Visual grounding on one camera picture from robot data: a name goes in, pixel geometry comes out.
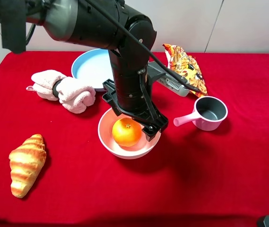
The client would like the red tablecloth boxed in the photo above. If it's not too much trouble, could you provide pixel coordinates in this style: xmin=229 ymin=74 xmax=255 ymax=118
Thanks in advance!
xmin=0 ymin=52 xmax=269 ymax=227

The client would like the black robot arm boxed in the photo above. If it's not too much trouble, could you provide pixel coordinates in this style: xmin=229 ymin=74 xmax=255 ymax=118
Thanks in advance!
xmin=0 ymin=0 xmax=168 ymax=140

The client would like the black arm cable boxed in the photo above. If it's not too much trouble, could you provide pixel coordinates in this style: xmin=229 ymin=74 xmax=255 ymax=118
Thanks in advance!
xmin=25 ymin=0 xmax=201 ymax=93

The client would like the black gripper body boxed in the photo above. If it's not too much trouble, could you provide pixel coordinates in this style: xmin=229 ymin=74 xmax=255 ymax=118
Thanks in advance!
xmin=109 ymin=49 xmax=149 ymax=110

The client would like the blue plate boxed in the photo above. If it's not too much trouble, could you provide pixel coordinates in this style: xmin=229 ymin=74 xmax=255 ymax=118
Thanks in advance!
xmin=71 ymin=49 xmax=113 ymax=92

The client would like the orange snack bag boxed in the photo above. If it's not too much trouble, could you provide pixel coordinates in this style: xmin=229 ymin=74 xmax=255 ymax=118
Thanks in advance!
xmin=163 ymin=44 xmax=208 ymax=97

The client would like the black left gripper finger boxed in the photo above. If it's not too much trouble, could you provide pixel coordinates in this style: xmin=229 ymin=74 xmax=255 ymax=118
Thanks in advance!
xmin=142 ymin=104 xmax=168 ymax=142

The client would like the croissant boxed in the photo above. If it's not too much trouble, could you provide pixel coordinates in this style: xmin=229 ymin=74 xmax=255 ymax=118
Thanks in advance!
xmin=9 ymin=134 xmax=47 ymax=198

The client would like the pink rolled towel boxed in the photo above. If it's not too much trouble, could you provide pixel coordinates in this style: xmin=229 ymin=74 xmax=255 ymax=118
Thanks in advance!
xmin=26 ymin=70 xmax=96 ymax=114

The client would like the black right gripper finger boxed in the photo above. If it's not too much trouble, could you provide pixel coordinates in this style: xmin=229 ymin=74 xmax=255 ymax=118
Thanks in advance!
xmin=103 ymin=79 xmax=156 ymax=125

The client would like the orange mandarin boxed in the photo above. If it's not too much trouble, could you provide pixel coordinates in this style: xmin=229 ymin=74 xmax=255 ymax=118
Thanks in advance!
xmin=112 ymin=117 xmax=142 ymax=147

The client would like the pink saucepan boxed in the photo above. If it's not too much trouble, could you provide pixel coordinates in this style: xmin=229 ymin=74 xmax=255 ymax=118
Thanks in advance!
xmin=173 ymin=96 xmax=228 ymax=131

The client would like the pink bowl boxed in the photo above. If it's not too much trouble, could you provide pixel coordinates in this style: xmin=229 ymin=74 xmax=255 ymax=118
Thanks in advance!
xmin=98 ymin=108 xmax=161 ymax=159

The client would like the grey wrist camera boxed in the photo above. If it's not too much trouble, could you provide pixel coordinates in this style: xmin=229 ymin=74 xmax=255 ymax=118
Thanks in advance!
xmin=148 ymin=61 xmax=190 ymax=97

